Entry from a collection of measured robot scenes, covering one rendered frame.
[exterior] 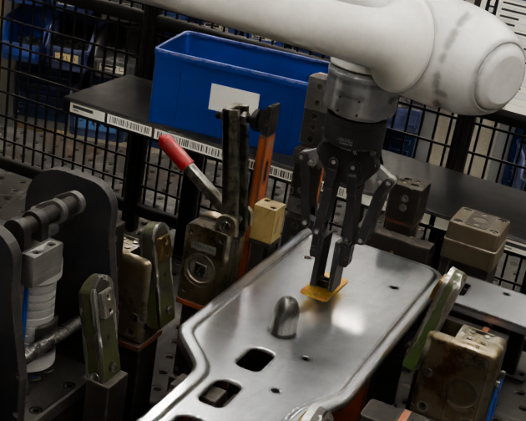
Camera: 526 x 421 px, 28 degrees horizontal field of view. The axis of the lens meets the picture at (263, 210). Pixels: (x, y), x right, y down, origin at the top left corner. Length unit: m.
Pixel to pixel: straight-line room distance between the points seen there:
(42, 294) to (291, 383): 0.29
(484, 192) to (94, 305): 0.85
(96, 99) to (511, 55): 1.00
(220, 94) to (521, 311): 0.63
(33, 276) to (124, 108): 0.88
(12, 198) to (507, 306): 1.19
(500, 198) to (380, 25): 0.76
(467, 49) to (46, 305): 0.51
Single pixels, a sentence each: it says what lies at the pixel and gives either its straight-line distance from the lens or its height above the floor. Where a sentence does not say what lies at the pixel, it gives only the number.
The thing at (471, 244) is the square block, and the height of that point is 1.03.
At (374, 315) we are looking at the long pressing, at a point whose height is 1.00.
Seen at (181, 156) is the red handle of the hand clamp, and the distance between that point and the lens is 1.40.
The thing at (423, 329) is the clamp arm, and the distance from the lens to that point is 1.26.
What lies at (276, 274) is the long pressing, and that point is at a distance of 1.41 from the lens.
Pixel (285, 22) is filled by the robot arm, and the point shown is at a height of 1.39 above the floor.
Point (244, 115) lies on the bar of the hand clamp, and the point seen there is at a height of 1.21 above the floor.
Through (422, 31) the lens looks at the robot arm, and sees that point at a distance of 1.06.
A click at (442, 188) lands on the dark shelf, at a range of 1.75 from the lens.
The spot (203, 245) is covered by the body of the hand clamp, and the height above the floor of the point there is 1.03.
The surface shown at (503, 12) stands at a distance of 1.78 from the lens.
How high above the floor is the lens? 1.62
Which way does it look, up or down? 23 degrees down
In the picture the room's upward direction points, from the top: 9 degrees clockwise
